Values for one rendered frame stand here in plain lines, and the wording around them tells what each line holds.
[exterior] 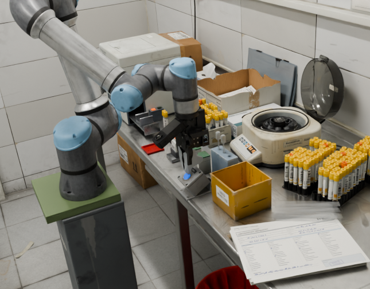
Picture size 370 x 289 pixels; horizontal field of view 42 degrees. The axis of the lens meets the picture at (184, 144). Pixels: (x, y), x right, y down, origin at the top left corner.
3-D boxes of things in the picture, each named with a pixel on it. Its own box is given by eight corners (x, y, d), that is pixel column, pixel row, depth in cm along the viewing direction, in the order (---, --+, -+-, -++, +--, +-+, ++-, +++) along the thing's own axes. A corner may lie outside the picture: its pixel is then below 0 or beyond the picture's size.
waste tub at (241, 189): (211, 200, 150) (209, 172, 146) (246, 187, 156) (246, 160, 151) (234, 222, 140) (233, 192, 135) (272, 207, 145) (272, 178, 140)
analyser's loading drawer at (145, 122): (127, 118, 208) (125, 107, 206) (141, 114, 210) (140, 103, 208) (145, 135, 191) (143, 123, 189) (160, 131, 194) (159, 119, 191)
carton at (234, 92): (194, 113, 212) (191, 80, 205) (249, 98, 223) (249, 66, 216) (222, 133, 192) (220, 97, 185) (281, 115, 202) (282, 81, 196)
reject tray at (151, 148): (141, 148, 186) (140, 146, 186) (157, 143, 189) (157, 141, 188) (147, 155, 181) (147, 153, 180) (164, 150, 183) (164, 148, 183)
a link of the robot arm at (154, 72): (121, 71, 137) (156, 74, 133) (140, 59, 146) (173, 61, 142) (125, 97, 141) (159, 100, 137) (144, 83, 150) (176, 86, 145)
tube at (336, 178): (330, 206, 142) (332, 174, 137) (334, 203, 143) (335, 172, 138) (335, 208, 141) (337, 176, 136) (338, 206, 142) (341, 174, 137)
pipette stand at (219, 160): (208, 176, 164) (206, 149, 159) (226, 170, 166) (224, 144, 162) (224, 189, 156) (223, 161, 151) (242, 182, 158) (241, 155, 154)
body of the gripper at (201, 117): (210, 147, 147) (207, 110, 142) (185, 155, 144) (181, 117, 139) (198, 137, 153) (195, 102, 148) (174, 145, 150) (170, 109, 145)
